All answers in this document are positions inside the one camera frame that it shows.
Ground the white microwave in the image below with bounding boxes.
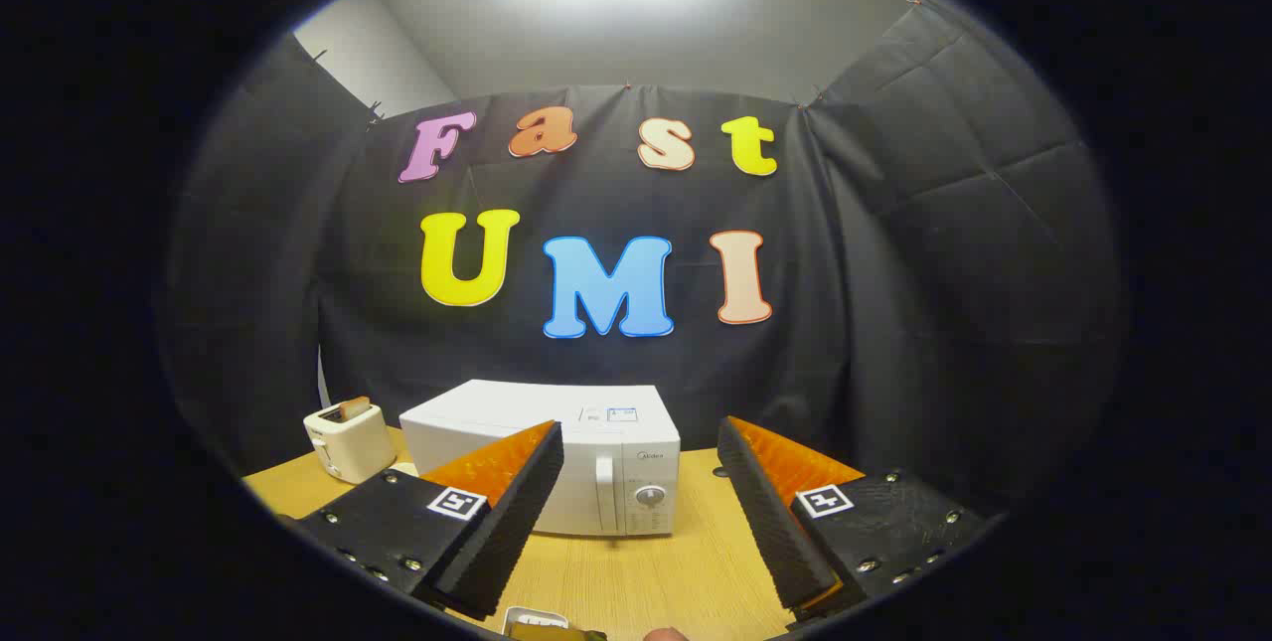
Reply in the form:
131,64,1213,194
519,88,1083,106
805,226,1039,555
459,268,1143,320
399,380,682,538

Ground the burger with lettuce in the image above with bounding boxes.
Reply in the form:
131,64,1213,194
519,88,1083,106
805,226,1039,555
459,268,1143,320
512,621,607,641

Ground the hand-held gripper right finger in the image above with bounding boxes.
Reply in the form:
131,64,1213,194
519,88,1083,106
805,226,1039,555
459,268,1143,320
717,415,995,622

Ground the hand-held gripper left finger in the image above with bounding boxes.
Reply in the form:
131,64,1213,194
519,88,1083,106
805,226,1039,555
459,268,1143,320
288,419,565,622

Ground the white toaster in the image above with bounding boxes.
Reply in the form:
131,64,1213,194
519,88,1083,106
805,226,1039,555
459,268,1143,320
303,398,397,485

